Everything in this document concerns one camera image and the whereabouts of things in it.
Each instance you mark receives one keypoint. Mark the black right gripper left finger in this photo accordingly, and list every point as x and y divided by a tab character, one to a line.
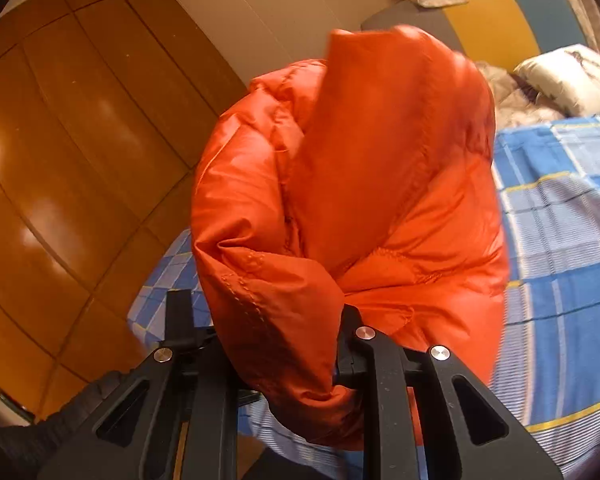
175	416

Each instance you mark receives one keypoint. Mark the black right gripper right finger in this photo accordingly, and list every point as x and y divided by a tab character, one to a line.
424	410

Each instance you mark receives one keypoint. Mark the orange puffer down jacket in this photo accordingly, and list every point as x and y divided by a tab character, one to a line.
363	179

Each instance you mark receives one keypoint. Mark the blue plaid bed sheet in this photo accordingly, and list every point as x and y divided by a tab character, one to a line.
555	269

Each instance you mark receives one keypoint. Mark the wooden wardrobe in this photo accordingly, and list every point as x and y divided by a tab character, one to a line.
105	107

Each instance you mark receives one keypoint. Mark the beige quilted blanket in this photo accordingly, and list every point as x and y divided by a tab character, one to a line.
516	103

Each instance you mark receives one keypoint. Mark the white printed pillow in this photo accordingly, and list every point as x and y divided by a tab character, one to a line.
568	76

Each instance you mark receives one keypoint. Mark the grey yellow blue headboard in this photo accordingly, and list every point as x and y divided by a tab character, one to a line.
502	33

